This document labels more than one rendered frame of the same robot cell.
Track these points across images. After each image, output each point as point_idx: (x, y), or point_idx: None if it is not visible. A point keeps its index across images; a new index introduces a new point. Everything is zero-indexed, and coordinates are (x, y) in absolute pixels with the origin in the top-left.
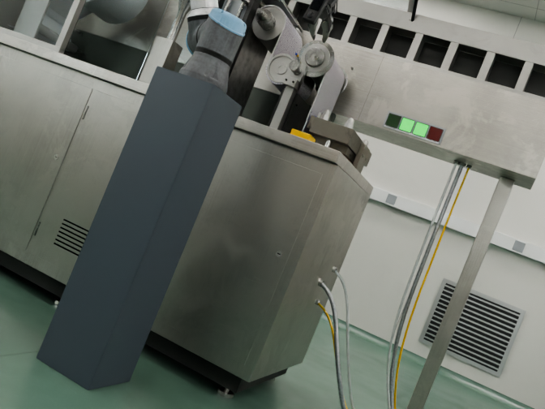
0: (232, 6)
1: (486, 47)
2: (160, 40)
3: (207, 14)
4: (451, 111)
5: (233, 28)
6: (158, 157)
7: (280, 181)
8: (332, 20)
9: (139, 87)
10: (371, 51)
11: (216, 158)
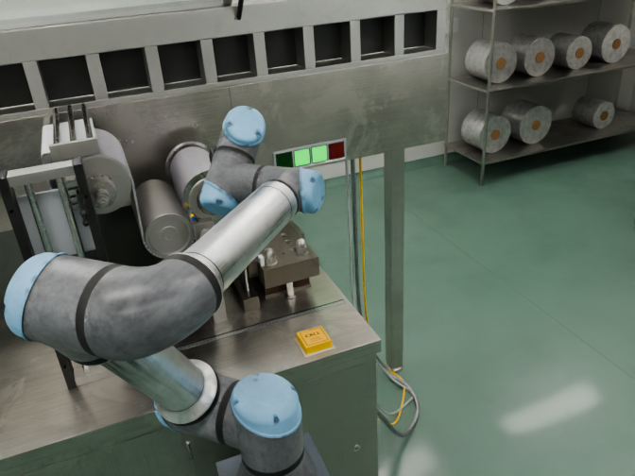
0: (45, 219)
1: (347, 17)
2: None
3: (211, 404)
4: (341, 115)
5: (299, 417)
6: None
7: (321, 399)
8: None
9: (45, 453)
10: (207, 88)
11: None
